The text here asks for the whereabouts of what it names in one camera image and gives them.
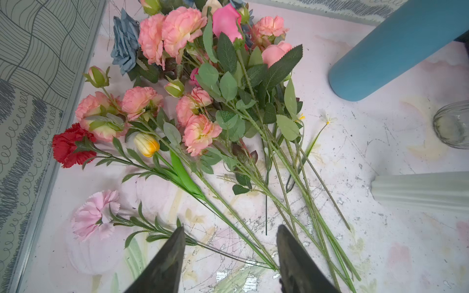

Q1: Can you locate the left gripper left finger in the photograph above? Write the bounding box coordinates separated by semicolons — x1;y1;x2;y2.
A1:
125;227;186;293

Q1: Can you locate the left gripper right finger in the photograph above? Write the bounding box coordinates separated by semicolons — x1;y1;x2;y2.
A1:
277;225;338;293

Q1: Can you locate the pink carnation spray stem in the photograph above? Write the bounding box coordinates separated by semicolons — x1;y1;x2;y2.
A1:
75;66;164;142

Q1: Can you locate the small white ribbed vase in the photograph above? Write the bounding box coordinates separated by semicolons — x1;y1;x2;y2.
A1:
371;172;469;216

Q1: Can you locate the clear glass vase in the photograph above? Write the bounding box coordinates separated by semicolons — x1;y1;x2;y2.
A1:
432;100;469;150

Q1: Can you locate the tall blue ceramic vase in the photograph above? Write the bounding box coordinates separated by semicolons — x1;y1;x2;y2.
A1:
328;0;469;101

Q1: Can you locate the light pink carnation stem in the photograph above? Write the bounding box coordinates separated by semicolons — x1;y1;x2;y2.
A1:
66;186;269;275

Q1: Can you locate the small white daisy stem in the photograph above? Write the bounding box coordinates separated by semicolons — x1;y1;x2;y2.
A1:
287;112;336;192

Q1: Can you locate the red carnation stem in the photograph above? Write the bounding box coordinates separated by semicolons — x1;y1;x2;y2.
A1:
52;123;269;268

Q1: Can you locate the pink flower bunch on table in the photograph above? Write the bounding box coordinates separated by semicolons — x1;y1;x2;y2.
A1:
139;1;360;291

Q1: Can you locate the blue grey rose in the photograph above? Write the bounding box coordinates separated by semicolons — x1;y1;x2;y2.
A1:
111;8;140;76

